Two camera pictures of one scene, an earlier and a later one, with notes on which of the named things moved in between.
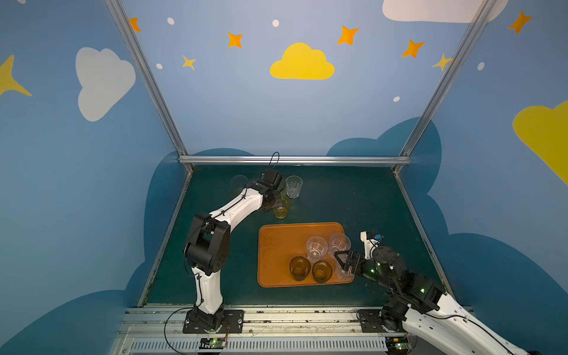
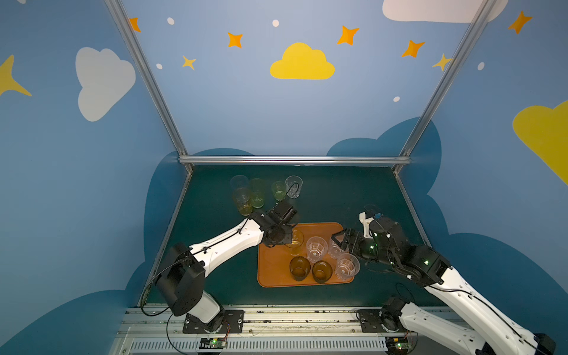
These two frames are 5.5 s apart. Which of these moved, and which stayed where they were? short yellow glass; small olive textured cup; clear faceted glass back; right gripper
Moved: right gripper; short yellow glass
Stayed: small olive textured cup; clear faceted glass back
